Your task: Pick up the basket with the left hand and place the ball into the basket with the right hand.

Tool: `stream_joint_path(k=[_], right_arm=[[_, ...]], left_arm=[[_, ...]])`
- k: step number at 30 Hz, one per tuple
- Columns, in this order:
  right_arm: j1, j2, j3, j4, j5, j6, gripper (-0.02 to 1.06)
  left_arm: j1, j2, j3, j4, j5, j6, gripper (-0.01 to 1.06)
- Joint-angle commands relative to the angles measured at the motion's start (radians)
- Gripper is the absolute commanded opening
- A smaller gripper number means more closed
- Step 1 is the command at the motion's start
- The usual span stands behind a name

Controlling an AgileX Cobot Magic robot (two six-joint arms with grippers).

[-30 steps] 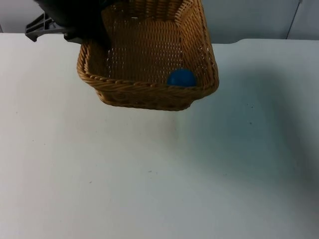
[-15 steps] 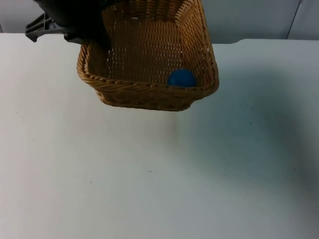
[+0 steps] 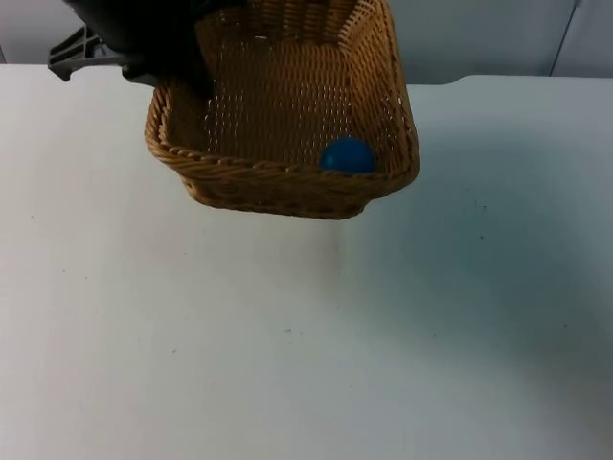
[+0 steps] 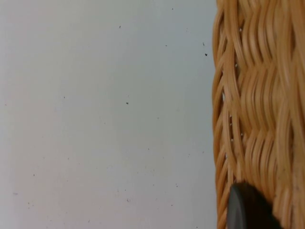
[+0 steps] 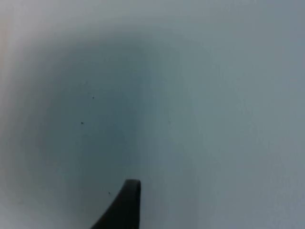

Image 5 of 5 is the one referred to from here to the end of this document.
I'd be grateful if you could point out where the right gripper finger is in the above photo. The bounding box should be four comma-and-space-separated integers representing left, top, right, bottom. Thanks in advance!
90, 178, 142, 229

